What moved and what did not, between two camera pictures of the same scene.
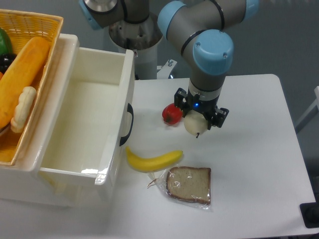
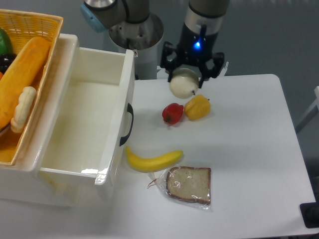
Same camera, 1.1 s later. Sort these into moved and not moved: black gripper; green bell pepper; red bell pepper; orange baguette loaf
Moved: black gripper
Not moved: red bell pepper; green bell pepper; orange baguette loaf
